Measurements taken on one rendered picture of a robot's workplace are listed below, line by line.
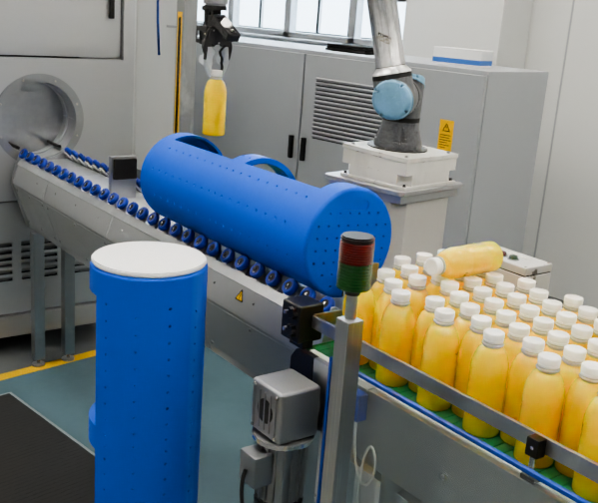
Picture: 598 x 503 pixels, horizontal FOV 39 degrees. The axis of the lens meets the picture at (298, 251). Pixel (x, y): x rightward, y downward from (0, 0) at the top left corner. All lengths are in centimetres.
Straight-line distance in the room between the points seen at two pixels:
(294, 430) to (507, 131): 237
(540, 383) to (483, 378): 12
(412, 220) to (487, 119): 127
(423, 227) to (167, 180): 80
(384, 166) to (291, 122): 197
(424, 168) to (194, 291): 89
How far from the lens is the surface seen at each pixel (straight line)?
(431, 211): 269
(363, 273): 153
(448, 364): 170
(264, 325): 223
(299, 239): 205
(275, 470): 193
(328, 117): 430
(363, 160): 263
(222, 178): 238
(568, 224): 504
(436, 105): 390
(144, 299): 200
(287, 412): 185
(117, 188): 319
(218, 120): 270
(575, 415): 154
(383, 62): 252
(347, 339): 158
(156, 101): 757
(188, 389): 214
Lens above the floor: 164
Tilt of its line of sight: 16 degrees down
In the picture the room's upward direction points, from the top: 4 degrees clockwise
